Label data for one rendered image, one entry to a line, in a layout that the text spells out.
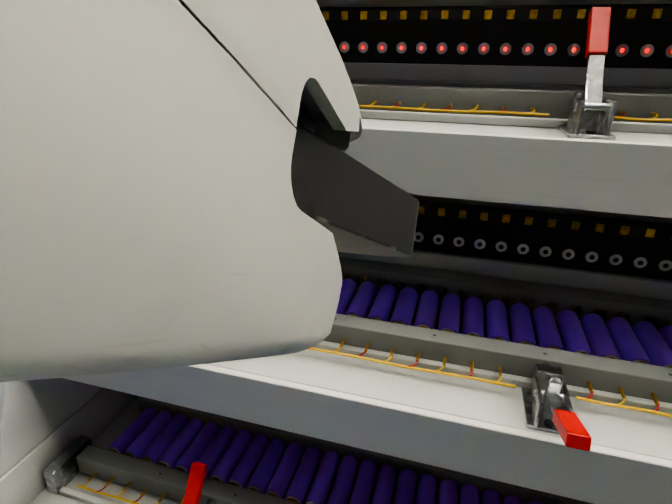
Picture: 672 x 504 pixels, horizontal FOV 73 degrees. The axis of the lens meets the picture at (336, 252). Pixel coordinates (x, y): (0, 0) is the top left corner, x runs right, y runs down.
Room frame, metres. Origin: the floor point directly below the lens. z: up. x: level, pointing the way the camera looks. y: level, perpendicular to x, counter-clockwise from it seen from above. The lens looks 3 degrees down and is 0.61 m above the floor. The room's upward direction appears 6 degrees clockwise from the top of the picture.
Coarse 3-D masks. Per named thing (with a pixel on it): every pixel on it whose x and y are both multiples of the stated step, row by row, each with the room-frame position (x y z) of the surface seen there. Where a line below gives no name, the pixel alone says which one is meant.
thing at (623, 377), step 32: (352, 320) 0.38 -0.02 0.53; (416, 352) 0.36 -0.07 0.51; (448, 352) 0.35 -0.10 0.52; (480, 352) 0.34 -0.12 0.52; (512, 352) 0.34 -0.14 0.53; (544, 352) 0.34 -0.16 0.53; (576, 352) 0.34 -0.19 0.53; (512, 384) 0.33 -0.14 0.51; (576, 384) 0.33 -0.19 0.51; (608, 384) 0.32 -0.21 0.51; (640, 384) 0.32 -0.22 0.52
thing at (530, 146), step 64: (384, 64) 0.49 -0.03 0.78; (448, 64) 0.47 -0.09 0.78; (512, 64) 0.46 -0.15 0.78; (576, 64) 0.45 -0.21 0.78; (640, 64) 0.43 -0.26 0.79; (384, 128) 0.32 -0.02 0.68; (448, 128) 0.33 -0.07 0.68; (512, 128) 0.33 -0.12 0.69; (576, 128) 0.30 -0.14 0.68; (640, 128) 0.32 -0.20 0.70; (448, 192) 0.32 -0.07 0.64; (512, 192) 0.31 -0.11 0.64; (576, 192) 0.30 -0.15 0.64; (640, 192) 0.29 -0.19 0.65
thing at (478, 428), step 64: (384, 256) 0.49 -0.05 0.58; (448, 256) 0.47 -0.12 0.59; (128, 384) 0.38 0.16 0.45; (192, 384) 0.36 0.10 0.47; (256, 384) 0.34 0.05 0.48; (320, 384) 0.34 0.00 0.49; (384, 384) 0.34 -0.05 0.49; (448, 384) 0.34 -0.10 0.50; (384, 448) 0.33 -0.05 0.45; (448, 448) 0.31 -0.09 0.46; (512, 448) 0.30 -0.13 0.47; (640, 448) 0.28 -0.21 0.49
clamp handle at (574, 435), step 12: (552, 384) 0.30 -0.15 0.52; (552, 396) 0.30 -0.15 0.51; (552, 408) 0.28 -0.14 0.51; (564, 408) 0.28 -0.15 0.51; (552, 420) 0.27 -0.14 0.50; (564, 420) 0.25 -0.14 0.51; (576, 420) 0.25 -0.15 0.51; (564, 432) 0.24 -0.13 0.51; (576, 432) 0.24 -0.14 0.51; (576, 444) 0.23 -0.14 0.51; (588, 444) 0.23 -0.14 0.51
